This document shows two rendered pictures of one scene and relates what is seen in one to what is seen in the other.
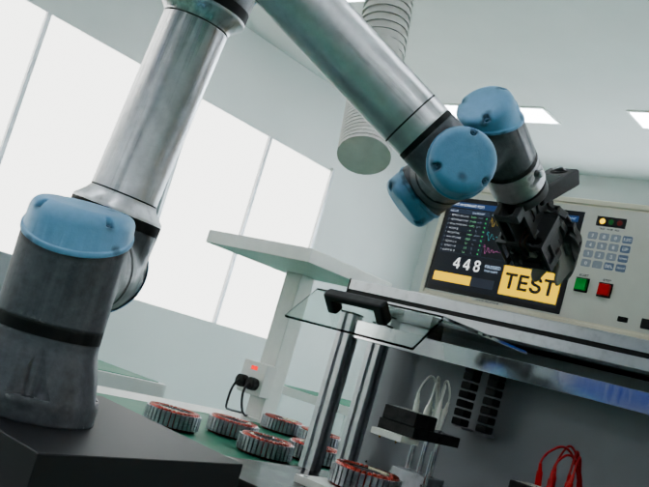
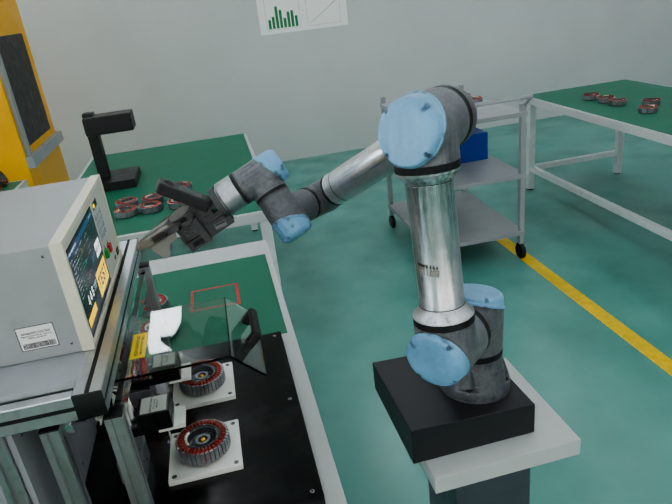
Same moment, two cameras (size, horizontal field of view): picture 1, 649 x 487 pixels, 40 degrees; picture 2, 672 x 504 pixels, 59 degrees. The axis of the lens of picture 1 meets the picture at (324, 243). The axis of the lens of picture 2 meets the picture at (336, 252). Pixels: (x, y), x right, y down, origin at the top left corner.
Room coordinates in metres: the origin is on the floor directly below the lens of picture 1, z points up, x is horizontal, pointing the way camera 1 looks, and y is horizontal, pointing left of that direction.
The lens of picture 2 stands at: (1.98, 0.74, 1.64)
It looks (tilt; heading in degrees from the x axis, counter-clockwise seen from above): 24 degrees down; 219
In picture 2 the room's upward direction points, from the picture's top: 7 degrees counter-clockwise
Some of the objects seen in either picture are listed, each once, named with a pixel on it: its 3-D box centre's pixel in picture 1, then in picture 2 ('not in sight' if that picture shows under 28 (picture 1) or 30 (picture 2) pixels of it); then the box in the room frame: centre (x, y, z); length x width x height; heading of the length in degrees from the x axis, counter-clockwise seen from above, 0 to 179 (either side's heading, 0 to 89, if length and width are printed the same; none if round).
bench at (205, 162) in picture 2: not in sight; (178, 235); (-0.08, -2.18, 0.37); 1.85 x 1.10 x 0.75; 49
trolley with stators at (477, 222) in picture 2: not in sight; (450, 170); (-1.37, -0.99, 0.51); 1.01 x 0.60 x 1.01; 49
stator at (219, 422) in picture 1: (232, 427); not in sight; (1.93, 0.08, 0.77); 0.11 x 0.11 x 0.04
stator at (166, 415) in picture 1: (172, 416); not in sight; (1.79, 0.19, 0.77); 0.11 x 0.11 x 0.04
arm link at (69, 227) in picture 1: (70, 259); (473, 317); (0.98, 0.26, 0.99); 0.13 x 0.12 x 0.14; 2
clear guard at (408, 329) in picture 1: (409, 334); (176, 347); (1.41, -0.17, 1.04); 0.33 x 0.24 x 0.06; 139
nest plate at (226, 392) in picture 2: not in sight; (203, 385); (1.24, -0.34, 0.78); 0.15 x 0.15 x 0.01; 49
